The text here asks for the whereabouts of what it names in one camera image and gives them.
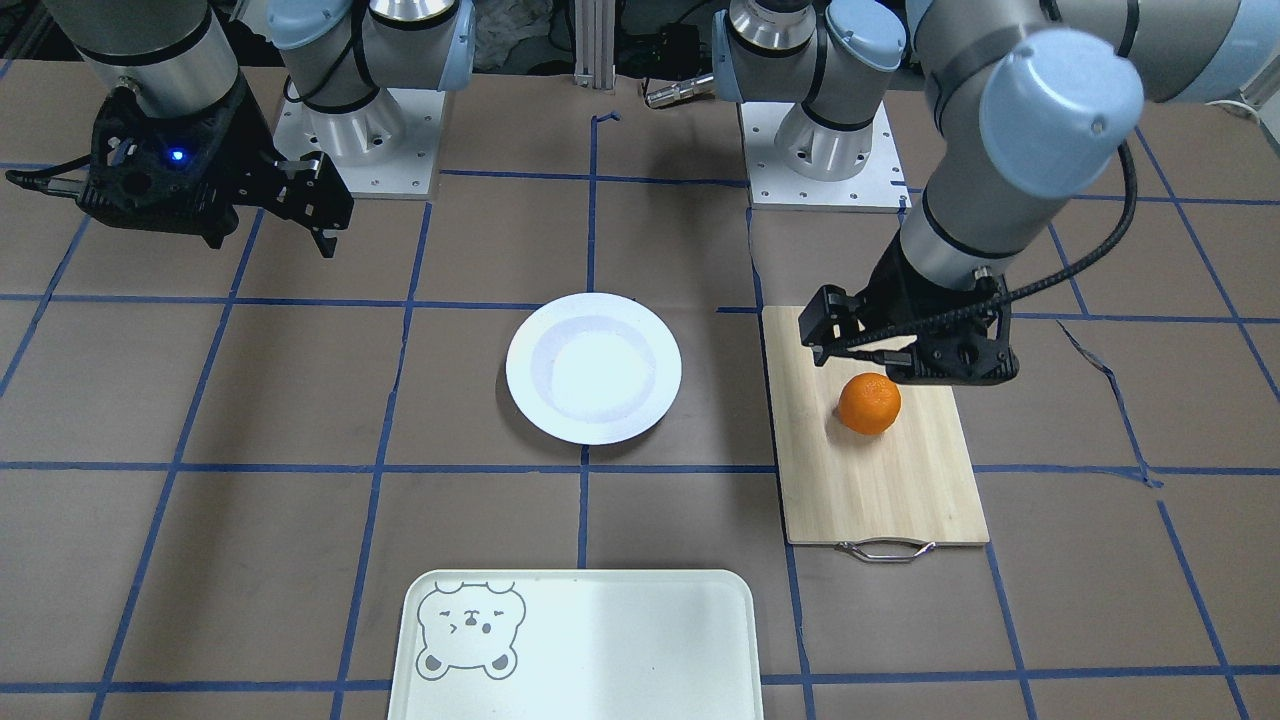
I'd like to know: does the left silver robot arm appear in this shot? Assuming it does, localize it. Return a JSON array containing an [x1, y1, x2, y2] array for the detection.
[[712, 1, 1277, 386]]

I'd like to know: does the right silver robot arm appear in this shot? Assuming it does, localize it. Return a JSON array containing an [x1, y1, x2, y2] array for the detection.
[[5, 1, 476, 258]]

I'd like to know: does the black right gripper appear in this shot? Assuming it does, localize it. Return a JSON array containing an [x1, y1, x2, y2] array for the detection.
[[5, 76, 355, 259]]

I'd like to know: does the orange fruit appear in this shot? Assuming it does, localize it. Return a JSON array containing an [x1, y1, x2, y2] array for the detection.
[[836, 372, 902, 436]]

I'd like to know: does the white round plate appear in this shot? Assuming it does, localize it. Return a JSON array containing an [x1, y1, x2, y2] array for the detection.
[[506, 292, 684, 445]]

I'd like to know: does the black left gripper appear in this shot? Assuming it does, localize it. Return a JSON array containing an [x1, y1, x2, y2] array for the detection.
[[797, 245, 1016, 387]]

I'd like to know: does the bamboo cutting board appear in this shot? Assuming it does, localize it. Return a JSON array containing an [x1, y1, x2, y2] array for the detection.
[[762, 306, 989, 562]]

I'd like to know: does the cream bear tray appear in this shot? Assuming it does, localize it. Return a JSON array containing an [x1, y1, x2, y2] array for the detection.
[[387, 569, 765, 719]]

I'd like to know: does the aluminium frame post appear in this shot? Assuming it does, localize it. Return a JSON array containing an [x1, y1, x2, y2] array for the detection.
[[572, 0, 617, 94]]

